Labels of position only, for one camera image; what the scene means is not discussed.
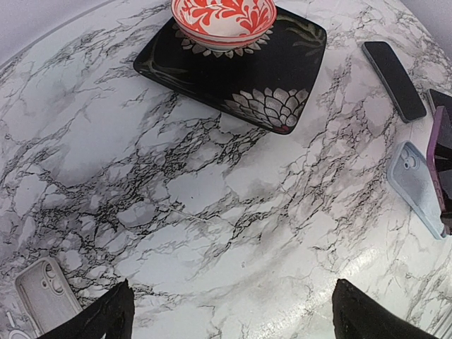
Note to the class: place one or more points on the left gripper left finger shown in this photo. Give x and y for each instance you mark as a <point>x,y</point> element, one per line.
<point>110,316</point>

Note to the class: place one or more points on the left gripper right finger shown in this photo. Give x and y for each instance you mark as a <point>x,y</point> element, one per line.
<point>356,315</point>

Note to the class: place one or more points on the grey translucent phone case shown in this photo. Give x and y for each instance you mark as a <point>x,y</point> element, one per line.
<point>46,296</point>

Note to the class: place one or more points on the clear magsafe phone case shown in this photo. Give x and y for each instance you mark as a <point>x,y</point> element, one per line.
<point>16,324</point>

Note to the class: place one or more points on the black smartphone teal edge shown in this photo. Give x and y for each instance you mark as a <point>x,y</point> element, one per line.
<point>395,79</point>

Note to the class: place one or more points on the black square floral plate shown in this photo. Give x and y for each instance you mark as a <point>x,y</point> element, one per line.
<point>266,83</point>

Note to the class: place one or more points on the red white patterned bowl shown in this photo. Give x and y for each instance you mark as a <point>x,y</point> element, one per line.
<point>224,25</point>

